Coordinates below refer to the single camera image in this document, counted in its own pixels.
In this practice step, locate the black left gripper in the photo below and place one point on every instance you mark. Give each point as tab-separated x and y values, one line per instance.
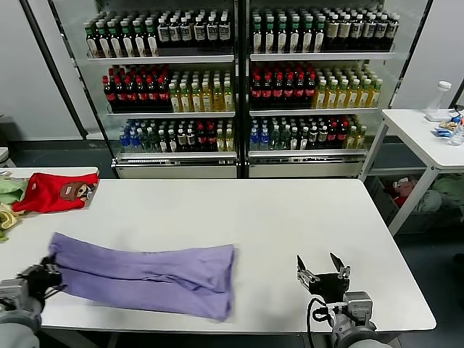
40	279

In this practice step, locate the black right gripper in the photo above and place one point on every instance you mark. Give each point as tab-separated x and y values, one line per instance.
328	286

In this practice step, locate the purple t-shirt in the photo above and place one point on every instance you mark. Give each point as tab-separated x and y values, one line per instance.
145	275

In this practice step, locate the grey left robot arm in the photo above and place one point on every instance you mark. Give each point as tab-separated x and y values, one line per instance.
18	322

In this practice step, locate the green fabric scrap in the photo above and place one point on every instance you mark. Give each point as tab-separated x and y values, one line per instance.
3	237

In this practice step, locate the pale yellow garment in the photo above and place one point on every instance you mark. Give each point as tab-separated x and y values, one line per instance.
9	217

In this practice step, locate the red t-shirt with bear print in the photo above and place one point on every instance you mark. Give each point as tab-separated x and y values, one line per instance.
47	195

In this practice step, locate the light green garment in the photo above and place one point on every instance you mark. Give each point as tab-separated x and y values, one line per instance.
9	190

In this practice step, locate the dark grey storage crate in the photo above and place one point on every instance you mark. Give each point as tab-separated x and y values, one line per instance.
384	203

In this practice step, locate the red cloth in crate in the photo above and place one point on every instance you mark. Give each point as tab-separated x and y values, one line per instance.
402	190

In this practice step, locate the glass drinks cooler cabinet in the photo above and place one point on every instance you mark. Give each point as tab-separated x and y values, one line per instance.
163	159
308	159

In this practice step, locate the white round container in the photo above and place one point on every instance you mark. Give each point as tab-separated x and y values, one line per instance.
3	157

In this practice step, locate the green cloth in crate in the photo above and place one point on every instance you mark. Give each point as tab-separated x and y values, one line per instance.
449	188

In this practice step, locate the white side table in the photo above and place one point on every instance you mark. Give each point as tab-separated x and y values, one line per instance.
417	137

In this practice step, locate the clear drinking glass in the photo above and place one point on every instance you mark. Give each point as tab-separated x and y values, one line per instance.
456	137

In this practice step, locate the clear bottle with white cap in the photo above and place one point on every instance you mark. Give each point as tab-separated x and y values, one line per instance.
436	103

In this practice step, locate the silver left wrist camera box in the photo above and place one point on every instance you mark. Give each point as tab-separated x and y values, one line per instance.
12	289

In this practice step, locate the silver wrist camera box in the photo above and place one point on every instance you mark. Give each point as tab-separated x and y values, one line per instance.
358	304
12	289

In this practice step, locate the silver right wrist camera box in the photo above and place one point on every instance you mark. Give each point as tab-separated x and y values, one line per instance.
358	304

